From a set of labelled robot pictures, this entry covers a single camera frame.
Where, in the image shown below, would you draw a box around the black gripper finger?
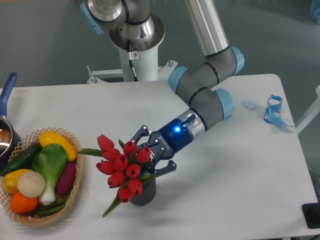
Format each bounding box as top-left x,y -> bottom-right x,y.
130,125 -> 153,147
147,160 -> 177,177

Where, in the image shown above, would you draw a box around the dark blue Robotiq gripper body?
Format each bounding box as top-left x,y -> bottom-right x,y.
148,119 -> 194,160

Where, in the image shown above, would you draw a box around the red tulip bouquet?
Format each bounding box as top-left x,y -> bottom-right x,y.
78,134 -> 156,217

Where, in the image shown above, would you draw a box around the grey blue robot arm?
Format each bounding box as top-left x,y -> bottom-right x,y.
80,0 -> 245,176

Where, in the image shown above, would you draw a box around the dark grey ribbed vase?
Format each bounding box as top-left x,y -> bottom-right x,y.
130,174 -> 156,206

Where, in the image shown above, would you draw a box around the small blue cap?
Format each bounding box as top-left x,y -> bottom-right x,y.
242,100 -> 256,110

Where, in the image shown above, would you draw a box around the purple sweet potato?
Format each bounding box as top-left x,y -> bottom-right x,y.
56,161 -> 76,195

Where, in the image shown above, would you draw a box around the green bok choy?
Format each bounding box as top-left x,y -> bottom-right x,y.
31,143 -> 68,206

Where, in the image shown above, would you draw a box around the woven wicker basket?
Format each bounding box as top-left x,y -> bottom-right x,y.
0,127 -> 84,226

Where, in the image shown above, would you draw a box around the green cucumber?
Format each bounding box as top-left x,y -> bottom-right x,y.
0,142 -> 43,177

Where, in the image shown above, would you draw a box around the white garlic bulb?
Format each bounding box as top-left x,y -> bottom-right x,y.
17,171 -> 46,198

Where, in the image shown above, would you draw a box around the green bean pods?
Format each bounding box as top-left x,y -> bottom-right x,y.
35,198 -> 67,217

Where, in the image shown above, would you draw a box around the yellow bell pepper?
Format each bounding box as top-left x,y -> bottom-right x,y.
1,169 -> 32,194

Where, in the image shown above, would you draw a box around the orange fruit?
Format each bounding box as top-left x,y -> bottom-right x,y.
10,191 -> 39,214

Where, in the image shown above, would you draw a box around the black device at edge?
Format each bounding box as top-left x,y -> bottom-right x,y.
301,202 -> 320,229

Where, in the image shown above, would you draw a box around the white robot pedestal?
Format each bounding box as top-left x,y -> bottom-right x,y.
87,46 -> 178,84

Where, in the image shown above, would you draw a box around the black base cable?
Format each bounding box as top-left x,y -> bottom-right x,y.
126,39 -> 139,82

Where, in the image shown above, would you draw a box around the blue ribbon strap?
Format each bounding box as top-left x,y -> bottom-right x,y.
263,94 -> 295,129

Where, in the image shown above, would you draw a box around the blue handled saucepan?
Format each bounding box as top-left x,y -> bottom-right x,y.
0,72 -> 21,170

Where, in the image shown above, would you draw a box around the white frame post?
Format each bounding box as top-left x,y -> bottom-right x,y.
295,85 -> 320,135

